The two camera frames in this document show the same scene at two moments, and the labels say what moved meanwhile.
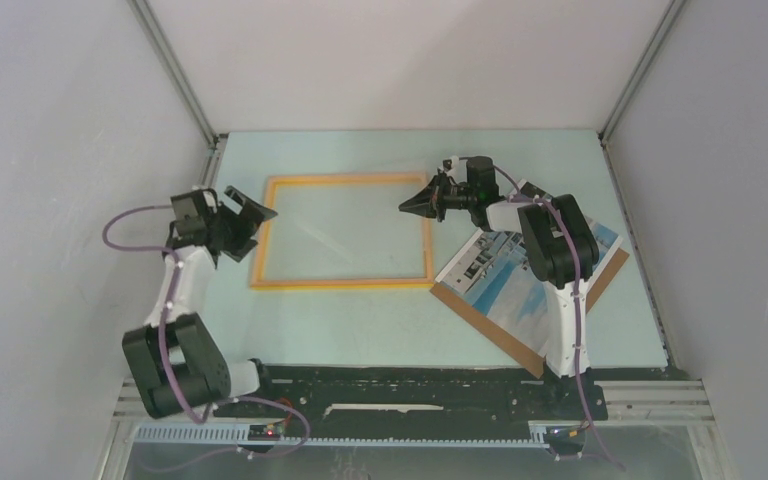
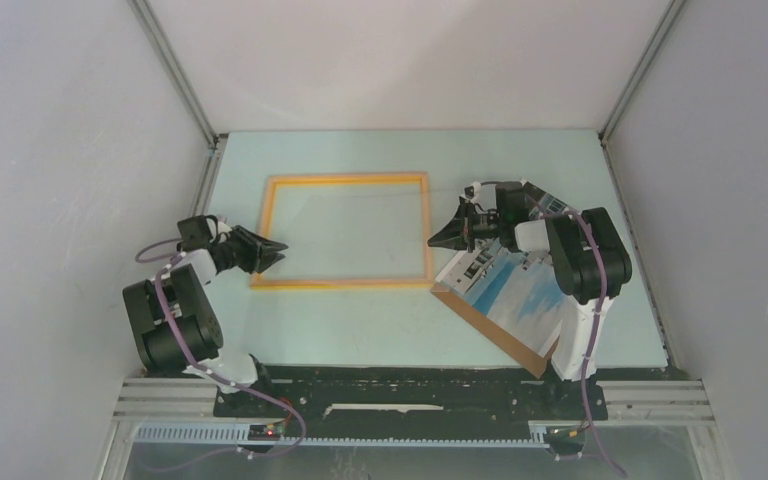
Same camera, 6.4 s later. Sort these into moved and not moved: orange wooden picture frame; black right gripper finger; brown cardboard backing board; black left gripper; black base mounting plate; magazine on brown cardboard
Moved: black right gripper finger; black left gripper
Not moved: black base mounting plate; magazine on brown cardboard; orange wooden picture frame; brown cardboard backing board
